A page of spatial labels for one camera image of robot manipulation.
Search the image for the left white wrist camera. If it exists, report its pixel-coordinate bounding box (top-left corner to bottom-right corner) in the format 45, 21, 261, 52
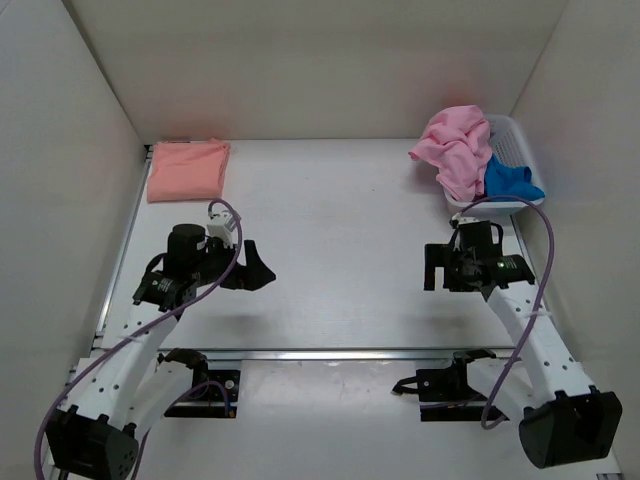
206, 210, 236, 248

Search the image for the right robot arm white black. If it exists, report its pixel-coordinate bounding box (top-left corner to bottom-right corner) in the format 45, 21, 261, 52
424, 215, 622, 469

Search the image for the blue t shirt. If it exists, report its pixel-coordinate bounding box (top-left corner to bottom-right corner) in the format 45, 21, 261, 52
484, 155, 545, 201

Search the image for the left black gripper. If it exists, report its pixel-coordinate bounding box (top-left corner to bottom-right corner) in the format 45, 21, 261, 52
194, 234, 277, 286

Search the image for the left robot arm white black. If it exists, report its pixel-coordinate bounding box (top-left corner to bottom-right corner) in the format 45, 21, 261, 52
45, 222, 276, 479

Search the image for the pink t shirt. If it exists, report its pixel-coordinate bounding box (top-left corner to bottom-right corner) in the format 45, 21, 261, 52
408, 105, 493, 202

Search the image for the white plastic laundry basket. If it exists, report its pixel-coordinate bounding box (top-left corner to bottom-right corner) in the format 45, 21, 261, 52
466, 114, 545, 218

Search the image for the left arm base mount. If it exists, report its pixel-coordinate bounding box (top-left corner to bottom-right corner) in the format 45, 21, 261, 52
157, 349, 241, 419

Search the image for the folded salmon t shirt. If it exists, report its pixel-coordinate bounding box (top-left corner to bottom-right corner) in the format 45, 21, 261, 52
147, 138, 231, 203

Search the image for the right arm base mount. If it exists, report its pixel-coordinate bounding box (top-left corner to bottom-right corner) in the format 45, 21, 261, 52
391, 349, 497, 423

